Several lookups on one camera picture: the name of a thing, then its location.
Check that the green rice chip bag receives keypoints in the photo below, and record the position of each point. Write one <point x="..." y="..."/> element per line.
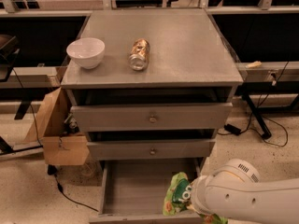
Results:
<point x="178" y="199"/>

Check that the grey bottom drawer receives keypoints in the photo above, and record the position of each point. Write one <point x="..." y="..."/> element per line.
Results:
<point x="133" y="192"/>

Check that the brass top drawer knob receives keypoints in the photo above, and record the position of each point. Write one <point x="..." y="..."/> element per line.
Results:
<point x="152" y="119"/>

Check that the brass drawer knob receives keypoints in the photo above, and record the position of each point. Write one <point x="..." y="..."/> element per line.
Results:
<point x="152" y="151"/>
<point x="152" y="119"/>

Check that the brass middle drawer knob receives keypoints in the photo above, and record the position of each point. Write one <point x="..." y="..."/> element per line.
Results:
<point x="152" y="151"/>

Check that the grey drawer cabinet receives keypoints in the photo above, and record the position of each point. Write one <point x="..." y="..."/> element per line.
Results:
<point x="188" y="64"/>

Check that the black table leg right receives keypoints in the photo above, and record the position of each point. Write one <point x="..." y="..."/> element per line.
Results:
<point x="266" y="133"/>

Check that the grey middle drawer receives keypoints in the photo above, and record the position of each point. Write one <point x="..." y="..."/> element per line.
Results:
<point x="137" y="150"/>

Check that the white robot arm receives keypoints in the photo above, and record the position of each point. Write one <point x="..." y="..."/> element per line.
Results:
<point x="236" y="191"/>

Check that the brown cardboard box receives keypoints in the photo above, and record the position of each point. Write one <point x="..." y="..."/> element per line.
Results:
<point x="49" y="128"/>

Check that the white ceramic bowl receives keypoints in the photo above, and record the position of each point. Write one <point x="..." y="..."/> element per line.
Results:
<point x="86" y="52"/>

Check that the grey top drawer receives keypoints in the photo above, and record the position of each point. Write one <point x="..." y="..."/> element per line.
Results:
<point x="101" y="118"/>

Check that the grey drawer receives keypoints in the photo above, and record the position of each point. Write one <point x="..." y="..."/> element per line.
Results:
<point x="101" y="118"/>
<point x="137" y="150"/>
<point x="133" y="192"/>

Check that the yellow foam scrap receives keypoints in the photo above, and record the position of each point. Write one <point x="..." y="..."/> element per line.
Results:
<point x="253" y="65"/>

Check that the gold soda can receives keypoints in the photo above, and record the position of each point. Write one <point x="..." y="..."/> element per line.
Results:
<point x="140" y="55"/>

